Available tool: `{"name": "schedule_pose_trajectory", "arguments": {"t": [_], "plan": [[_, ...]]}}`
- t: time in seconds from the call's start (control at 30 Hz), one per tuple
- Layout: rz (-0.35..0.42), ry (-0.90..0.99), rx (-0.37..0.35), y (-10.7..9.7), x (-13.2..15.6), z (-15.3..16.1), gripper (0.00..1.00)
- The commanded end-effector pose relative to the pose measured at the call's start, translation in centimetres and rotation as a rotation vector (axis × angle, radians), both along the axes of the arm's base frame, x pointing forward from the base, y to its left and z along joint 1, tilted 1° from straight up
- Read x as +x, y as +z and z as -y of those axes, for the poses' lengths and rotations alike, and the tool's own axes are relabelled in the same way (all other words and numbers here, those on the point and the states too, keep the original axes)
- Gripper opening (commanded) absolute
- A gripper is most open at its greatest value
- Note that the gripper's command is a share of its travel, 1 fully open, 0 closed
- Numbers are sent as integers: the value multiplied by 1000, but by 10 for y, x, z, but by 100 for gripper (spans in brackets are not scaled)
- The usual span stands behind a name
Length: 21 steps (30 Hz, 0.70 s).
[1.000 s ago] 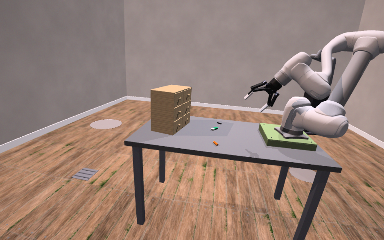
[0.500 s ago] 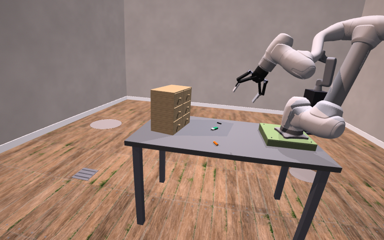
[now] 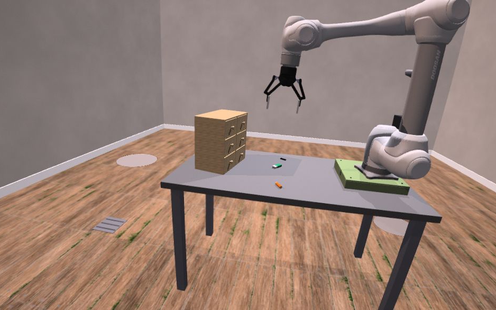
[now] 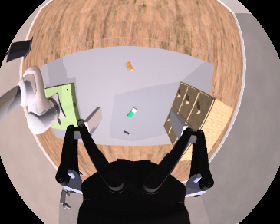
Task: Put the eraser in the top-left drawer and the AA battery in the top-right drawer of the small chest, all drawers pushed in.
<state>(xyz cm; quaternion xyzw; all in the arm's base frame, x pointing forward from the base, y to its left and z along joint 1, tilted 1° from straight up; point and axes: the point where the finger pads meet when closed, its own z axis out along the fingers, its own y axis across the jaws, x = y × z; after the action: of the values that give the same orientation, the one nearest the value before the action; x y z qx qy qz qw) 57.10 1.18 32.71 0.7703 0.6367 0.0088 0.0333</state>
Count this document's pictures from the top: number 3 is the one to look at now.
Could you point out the brown wooden drawer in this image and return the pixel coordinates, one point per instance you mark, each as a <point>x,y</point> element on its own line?
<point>240,138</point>
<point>241,122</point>
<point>230,144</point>
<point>229,161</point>
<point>240,154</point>
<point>230,127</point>

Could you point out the small wooden chest of drawers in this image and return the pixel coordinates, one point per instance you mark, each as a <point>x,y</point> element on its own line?
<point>210,139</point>

